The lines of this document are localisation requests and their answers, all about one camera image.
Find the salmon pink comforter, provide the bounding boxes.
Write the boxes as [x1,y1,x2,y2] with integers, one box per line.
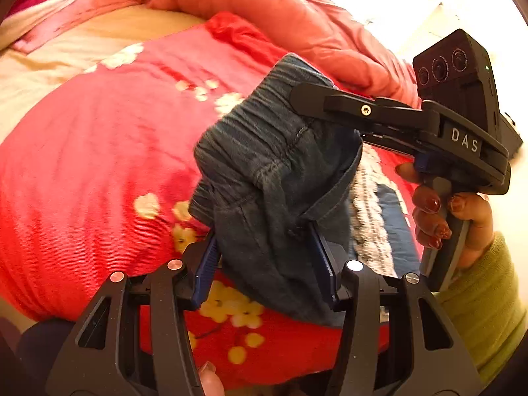
[136,0,421,108]

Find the right green sleeve forearm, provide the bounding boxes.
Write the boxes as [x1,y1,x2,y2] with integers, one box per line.
[436,232,527,385]

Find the beige bed sheet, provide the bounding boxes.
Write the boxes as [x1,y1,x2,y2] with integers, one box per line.
[1,5,203,139]

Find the left hand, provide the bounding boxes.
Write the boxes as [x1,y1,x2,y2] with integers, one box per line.
[198,362,225,396]

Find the right hand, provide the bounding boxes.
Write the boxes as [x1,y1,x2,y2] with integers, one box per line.
[396,163,494,270]

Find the red floral blanket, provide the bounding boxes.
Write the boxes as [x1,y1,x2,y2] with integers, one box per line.
[1,13,419,390]

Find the black camera box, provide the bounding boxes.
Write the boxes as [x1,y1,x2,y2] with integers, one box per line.
[412,29,523,159]

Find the blue denim pants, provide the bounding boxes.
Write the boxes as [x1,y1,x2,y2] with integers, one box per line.
[188,53,422,329]

